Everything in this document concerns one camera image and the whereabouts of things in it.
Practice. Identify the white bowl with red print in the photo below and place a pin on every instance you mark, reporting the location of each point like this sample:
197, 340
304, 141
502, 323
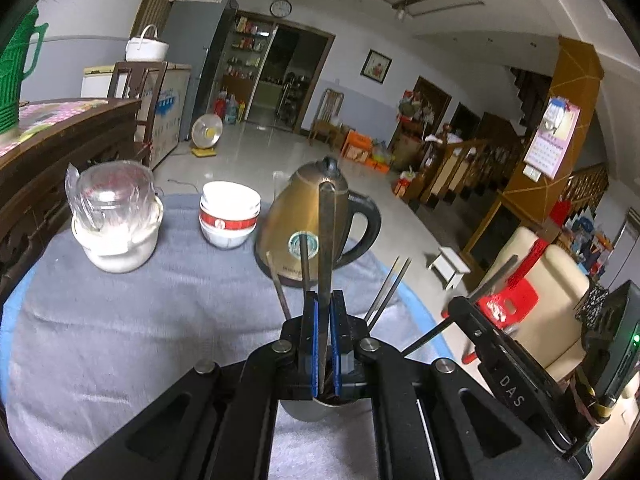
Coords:
227, 232

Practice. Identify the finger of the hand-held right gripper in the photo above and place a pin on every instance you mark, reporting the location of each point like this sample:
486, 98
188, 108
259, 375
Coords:
472, 327

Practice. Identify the white chest freezer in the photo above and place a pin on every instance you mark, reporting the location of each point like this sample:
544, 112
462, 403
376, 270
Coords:
170, 110

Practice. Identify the framed wall picture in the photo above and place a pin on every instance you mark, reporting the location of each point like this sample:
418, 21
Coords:
376, 66

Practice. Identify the grey towel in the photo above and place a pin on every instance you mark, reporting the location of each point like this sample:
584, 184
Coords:
150, 320

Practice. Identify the dark wooden chair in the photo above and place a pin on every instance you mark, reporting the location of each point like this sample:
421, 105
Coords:
132, 90

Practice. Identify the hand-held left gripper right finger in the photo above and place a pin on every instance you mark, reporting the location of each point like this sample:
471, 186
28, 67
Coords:
336, 345

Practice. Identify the white ceramic bowl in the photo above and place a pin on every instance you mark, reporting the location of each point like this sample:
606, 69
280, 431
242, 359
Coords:
230, 195
231, 211

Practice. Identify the dark carved wooden table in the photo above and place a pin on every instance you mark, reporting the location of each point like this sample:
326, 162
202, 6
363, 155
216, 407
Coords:
60, 170

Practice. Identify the round wall clock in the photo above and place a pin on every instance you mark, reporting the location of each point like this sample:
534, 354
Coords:
280, 8

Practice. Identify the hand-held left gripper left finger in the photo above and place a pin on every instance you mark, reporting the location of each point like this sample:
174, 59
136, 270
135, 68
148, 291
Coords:
314, 345

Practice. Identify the light wooden chair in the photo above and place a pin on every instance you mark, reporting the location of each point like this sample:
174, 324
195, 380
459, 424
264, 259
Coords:
327, 110

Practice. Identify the green thermos flask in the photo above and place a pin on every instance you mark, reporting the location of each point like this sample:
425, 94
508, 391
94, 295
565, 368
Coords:
15, 85

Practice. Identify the brass electric kettle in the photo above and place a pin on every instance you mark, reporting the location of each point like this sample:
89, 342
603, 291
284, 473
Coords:
300, 210

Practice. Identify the grey refrigerator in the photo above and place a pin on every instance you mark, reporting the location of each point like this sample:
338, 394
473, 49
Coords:
200, 40

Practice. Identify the dark metal chopstick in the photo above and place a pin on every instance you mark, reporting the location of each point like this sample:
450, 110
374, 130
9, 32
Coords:
383, 287
394, 290
492, 280
303, 265
326, 240
277, 285

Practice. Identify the plastic-wrapped glass jar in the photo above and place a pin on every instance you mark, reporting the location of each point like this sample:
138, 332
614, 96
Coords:
112, 195

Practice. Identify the wall calendar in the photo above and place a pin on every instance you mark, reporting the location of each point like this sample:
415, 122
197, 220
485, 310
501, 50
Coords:
550, 145

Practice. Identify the glass door cabinet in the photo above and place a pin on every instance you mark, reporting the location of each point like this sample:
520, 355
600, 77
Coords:
245, 60

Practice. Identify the wooden stair railing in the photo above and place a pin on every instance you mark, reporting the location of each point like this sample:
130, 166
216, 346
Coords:
465, 165

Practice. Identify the black patterned cloth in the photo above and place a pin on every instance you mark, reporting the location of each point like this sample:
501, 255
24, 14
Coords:
591, 305

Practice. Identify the round electric heater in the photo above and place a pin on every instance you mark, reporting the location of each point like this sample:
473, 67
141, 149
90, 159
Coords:
206, 132

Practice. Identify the white ceramic pot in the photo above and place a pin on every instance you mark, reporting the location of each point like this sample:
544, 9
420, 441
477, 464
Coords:
120, 255

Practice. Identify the small white stool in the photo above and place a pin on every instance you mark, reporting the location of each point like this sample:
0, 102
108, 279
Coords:
449, 262

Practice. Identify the orange cardboard box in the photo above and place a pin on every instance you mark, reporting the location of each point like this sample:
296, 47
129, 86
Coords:
357, 146

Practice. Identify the beige armchair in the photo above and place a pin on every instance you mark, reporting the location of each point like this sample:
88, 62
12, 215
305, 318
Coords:
560, 300

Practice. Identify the metal utensil cup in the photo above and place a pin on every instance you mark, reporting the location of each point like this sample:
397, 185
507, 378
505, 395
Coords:
310, 412

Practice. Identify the blue water jug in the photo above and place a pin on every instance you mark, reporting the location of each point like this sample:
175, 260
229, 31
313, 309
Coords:
230, 110

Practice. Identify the wooden pillar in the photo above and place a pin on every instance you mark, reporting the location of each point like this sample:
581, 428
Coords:
570, 85

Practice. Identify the checkered tablecloth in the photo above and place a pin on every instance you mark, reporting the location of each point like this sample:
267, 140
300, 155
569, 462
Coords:
45, 117

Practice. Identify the red plastic stool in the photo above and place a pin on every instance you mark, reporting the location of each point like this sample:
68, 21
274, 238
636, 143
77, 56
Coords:
515, 305

